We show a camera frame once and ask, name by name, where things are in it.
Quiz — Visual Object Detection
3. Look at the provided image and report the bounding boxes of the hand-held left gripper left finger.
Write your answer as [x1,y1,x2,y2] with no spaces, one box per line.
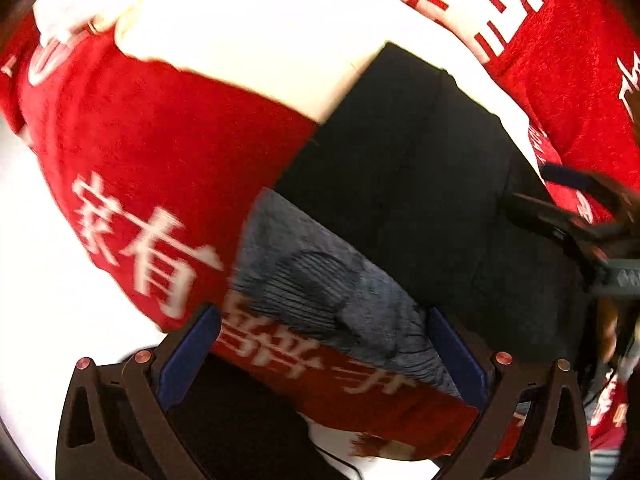
[54,302,222,480]

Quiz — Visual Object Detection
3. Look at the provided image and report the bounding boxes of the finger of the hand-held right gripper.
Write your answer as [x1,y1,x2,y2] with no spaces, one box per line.
[539,162,640,228]
[502,192,612,283]

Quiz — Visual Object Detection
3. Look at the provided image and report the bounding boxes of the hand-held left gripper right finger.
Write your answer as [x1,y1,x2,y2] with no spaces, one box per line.
[427,306,593,480]

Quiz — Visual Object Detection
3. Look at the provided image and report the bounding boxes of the black pants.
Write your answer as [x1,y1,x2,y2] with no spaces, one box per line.
[272,42,601,367]

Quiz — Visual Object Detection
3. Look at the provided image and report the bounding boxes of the blue-grey floral cloth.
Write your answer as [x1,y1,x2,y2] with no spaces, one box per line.
[229,187,467,402]

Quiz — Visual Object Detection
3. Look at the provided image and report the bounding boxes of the red printed blanket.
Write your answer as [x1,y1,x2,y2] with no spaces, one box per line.
[0,0,640,480]

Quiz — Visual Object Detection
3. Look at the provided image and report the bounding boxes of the black cable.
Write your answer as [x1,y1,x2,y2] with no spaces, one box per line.
[307,437,363,480]

